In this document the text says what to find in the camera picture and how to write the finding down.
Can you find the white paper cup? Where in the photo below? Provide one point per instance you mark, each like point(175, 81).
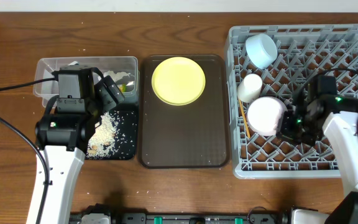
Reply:
point(249, 88)

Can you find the pile of rice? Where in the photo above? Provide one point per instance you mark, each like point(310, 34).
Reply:
point(104, 137)

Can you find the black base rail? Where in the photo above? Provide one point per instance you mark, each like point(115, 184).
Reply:
point(100, 214)

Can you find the wooden chopstick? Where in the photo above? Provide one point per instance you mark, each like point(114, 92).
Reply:
point(244, 118)

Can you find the light blue bowl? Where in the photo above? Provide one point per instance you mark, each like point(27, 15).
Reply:
point(261, 50)

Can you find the black tray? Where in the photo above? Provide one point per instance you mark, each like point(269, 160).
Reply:
point(126, 130)

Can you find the brown serving tray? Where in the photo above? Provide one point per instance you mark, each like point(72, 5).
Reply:
point(192, 136)

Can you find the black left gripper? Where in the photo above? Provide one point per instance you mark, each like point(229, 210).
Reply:
point(109, 102)

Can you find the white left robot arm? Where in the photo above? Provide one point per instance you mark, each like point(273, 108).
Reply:
point(62, 136)

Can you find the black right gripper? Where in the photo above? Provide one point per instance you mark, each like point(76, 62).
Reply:
point(289, 125)

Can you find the white tissue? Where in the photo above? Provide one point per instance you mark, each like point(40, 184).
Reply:
point(116, 76)

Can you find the pink bowl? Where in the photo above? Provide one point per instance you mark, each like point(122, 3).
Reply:
point(263, 115)

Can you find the clear plastic bin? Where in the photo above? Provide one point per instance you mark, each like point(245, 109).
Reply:
point(128, 64)

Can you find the yellow plate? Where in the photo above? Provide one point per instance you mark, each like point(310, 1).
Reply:
point(178, 81)

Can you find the grey dishwasher rack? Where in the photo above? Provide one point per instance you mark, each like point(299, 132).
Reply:
point(303, 51)

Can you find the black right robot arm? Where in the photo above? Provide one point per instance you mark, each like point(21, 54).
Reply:
point(336, 118)

